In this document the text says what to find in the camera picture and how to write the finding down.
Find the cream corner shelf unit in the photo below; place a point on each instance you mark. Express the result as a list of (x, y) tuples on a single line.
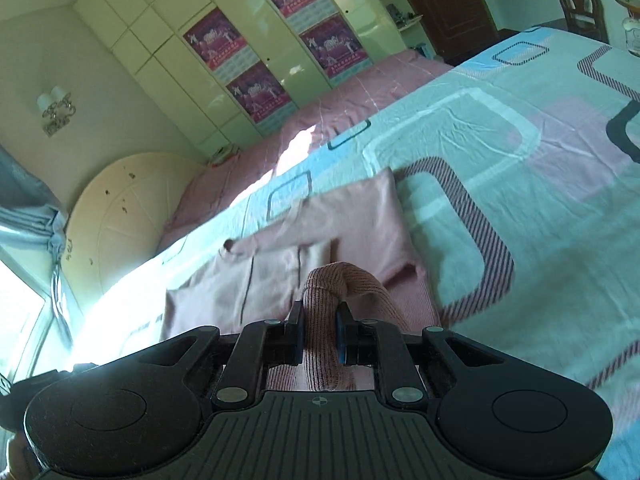
[(409, 23)]

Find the light blue patterned bedsheet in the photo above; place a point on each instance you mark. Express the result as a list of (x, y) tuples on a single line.
[(518, 177)]

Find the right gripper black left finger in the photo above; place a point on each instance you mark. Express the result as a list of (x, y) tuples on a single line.
[(247, 357)]

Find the lower left pink poster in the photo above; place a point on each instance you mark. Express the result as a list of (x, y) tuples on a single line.
[(258, 92)]

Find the wall lamp with white shades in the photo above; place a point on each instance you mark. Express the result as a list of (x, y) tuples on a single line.
[(56, 108)]

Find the pink plaid quilt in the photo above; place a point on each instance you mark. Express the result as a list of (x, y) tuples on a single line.
[(316, 124)]

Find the cream rounded headboard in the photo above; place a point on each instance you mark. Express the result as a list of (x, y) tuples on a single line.
[(119, 218)]

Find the upper left pink poster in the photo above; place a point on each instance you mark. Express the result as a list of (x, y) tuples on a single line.
[(220, 46)]

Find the cream glossy wardrobe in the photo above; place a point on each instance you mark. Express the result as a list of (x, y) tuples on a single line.
[(146, 36)]

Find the dark brown wooden door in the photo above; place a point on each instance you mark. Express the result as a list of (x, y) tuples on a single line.
[(457, 29)]

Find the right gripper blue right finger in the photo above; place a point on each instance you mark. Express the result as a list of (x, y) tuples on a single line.
[(381, 346)]

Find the lower right pink poster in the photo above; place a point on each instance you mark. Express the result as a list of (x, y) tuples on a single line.
[(336, 48)]

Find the pink knit sweater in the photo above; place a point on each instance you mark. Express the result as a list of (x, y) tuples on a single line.
[(350, 244)]

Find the grey window curtain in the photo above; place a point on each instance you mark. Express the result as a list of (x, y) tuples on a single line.
[(36, 301)]

